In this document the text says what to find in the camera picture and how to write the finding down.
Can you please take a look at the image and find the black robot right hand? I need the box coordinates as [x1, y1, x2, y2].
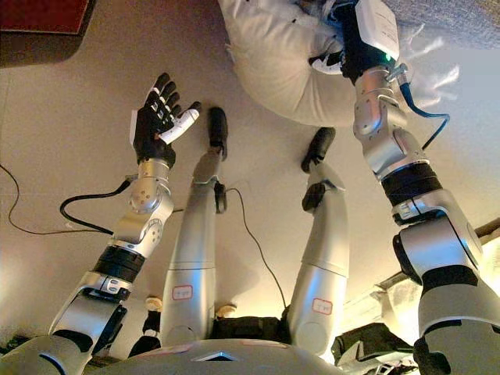
[308, 0, 400, 85]

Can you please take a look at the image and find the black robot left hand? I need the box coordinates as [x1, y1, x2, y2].
[130, 73, 203, 167]

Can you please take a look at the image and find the white fringed throw pillow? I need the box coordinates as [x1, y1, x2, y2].
[217, 0, 462, 128]

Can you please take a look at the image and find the grey upholstered armchair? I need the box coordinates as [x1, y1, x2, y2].
[390, 0, 500, 51]

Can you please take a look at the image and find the silver robot left leg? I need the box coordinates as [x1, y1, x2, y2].
[160, 107, 230, 348]

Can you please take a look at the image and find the silver robot leg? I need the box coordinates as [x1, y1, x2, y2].
[160, 107, 230, 348]
[287, 127, 349, 359]

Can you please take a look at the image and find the glossy brown wardrobe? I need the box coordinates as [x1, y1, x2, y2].
[0, 0, 97, 68]

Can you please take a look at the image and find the silver robot right leg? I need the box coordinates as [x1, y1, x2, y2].
[287, 127, 349, 359]

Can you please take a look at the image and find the grey robot torso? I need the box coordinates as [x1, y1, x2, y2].
[0, 334, 345, 375]

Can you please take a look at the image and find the black bag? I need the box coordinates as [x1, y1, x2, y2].
[331, 323, 416, 369]

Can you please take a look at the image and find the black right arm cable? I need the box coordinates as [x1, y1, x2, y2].
[398, 72, 451, 152]

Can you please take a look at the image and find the thin black floor cable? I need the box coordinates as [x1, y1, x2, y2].
[0, 163, 115, 237]

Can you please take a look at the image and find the thin black leg cable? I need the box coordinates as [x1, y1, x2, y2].
[224, 187, 289, 310]

